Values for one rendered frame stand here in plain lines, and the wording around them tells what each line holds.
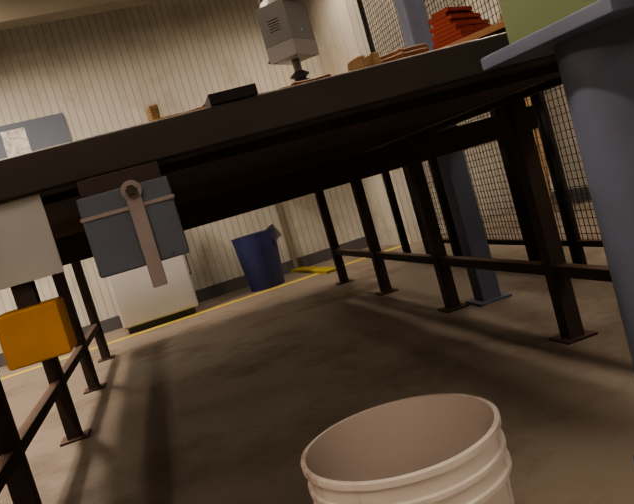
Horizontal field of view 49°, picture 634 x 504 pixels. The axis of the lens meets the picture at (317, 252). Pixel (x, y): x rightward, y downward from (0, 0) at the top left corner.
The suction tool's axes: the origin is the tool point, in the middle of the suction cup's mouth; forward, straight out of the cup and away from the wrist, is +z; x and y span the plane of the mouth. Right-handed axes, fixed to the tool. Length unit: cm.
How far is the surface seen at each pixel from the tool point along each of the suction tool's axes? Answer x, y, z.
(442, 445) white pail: 17, 17, 67
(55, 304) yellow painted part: -19, 54, 26
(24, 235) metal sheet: -21, 53, 15
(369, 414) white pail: 7, 21, 59
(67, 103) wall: -445, -341, -122
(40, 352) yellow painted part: -21, 56, 32
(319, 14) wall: -259, -524, -149
